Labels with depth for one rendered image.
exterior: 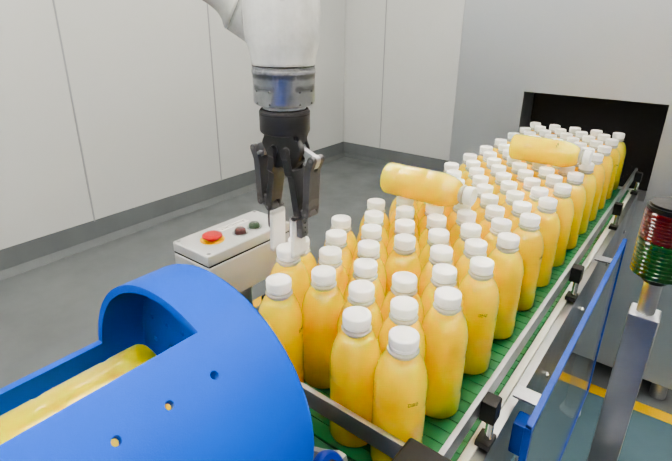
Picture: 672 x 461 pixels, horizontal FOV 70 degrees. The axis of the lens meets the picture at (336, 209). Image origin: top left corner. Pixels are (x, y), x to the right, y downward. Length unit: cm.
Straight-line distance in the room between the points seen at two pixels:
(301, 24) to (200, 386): 45
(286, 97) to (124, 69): 308
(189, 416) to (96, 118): 330
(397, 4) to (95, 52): 289
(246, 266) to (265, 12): 45
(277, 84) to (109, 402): 44
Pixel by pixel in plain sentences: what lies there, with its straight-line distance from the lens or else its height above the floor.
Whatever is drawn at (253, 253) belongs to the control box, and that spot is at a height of 107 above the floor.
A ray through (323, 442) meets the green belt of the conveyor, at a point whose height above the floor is 90.
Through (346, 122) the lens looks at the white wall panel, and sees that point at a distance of 560.
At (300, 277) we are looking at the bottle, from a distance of 79.
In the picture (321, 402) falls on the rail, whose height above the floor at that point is 97.
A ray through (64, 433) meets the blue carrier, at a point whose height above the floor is 121.
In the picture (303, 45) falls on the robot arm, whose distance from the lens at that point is 67.
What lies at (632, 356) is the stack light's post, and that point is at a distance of 82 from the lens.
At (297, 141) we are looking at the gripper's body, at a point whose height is 131.
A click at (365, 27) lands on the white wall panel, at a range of 537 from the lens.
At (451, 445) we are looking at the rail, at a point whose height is 98.
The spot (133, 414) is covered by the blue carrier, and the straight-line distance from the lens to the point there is 41.
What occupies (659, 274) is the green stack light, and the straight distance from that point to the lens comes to 75.
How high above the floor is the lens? 147
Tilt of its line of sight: 21 degrees down
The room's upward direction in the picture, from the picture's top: 1 degrees clockwise
